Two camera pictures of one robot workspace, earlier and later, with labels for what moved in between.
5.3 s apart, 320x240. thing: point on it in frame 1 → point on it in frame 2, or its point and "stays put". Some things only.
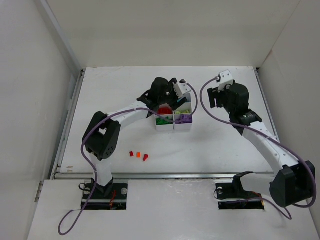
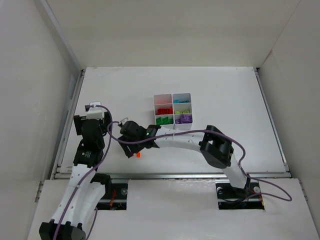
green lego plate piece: x=159 y=121 stays put
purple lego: x=187 y=119 stays put
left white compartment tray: x=165 y=111 stays put
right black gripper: x=214 y=97 → x=126 y=147
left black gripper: x=173 y=99 → x=78 y=124
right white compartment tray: x=183 y=116 stays put
